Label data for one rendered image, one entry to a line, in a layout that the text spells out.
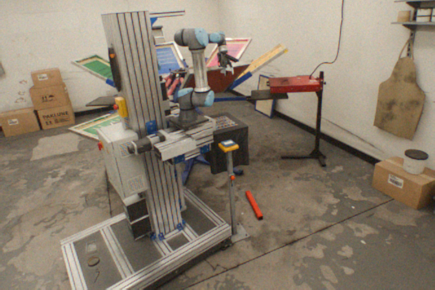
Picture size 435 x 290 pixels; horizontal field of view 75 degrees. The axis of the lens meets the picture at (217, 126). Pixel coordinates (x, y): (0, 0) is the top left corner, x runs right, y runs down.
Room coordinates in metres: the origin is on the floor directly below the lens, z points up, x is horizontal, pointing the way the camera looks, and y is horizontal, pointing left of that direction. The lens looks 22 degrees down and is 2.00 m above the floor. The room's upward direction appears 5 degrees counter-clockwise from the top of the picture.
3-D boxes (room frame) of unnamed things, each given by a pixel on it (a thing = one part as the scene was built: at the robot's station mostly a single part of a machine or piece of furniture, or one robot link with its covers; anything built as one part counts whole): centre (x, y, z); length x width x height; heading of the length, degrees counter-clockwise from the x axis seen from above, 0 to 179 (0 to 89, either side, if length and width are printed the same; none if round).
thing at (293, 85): (3.47, -1.00, 1.06); 0.61 x 0.46 x 0.12; 81
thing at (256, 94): (3.58, -0.26, 0.91); 1.34 x 0.40 x 0.08; 81
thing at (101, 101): (3.78, 1.07, 0.91); 1.34 x 0.40 x 0.08; 81
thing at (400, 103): (2.90, -2.00, 1.06); 0.53 x 0.07 x 1.05; 21
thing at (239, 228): (2.13, -0.08, 0.48); 0.22 x 0.22 x 0.96; 21
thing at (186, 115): (2.00, 0.21, 1.31); 0.15 x 0.15 x 0.10
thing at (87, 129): (2.97, 0.97, 1.05); 1.08 x 0.61 x 0.23; 141
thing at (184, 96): (2.00, 0.20, 1.42); 0.13 x 0.12 x 0.14; 68
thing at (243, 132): (2.43, -0.09, 0.74); 0.45 x 0.03 x 0.43; 111
